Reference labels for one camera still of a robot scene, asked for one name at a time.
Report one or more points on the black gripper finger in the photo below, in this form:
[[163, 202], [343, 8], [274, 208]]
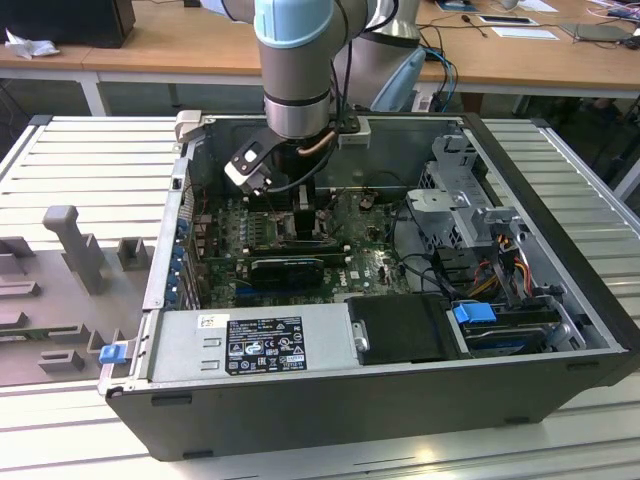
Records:
[[305, 227]]

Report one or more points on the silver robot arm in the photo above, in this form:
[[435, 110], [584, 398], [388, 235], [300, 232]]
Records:
[[295, 75]]

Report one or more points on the CPU socket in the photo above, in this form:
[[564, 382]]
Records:
[[324, 239]]

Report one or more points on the black RAM slot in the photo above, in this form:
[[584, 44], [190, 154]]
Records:
[[340, 257], [280, 203], [270, 245]]

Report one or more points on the black graphics card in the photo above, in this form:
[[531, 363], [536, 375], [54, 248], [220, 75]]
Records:
[[285, 272]]

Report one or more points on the green motherboard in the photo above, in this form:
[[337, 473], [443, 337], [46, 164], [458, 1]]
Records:
[[372, 260]]

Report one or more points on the pale blue teach pendant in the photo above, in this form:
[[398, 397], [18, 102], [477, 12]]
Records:
[[400, 85]]

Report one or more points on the grey metal drive cage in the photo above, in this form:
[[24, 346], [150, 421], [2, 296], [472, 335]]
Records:
[[440, 200]]

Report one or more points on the black plastic shroud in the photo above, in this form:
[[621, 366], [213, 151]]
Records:
[[400, 330]]

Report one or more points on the white labelled box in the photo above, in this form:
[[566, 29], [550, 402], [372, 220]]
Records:
[[424, 100]]

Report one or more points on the wooden desk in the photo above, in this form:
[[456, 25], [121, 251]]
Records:
[[150, 50]]

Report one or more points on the grey power supply unit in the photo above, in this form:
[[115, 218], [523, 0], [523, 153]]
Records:
[[175, 350]]

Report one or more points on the hard disk in blue carrier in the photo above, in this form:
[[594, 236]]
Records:
[[472, 315]]

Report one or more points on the black open PC case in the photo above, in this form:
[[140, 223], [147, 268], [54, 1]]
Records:
[[350, 415]]

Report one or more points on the blue printed paper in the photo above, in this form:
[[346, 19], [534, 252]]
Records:
[[455, 5]]

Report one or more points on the blue case latch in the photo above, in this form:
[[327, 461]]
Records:
[[112, 354]]

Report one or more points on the flat white phone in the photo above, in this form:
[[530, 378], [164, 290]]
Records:
[[507, 20]]

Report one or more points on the black box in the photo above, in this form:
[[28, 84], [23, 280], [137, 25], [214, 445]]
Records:
[[65, 22]]

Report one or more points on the grey parts rack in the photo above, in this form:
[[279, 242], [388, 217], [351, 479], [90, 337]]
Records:
[[50, 300]]

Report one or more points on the white paper sheet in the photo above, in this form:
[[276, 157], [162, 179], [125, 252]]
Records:
[[525, 32]]

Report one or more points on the crumpled white paper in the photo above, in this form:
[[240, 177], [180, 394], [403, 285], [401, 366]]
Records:
[[30, 47]]

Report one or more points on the dark grey laptop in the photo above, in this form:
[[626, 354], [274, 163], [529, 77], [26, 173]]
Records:
[[595, 32]]

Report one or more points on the tilted white wrist camera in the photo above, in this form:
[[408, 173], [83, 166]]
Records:
[[240, 170]]

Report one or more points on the level white wrist camera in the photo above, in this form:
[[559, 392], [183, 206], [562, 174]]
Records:
[[356, 137]]

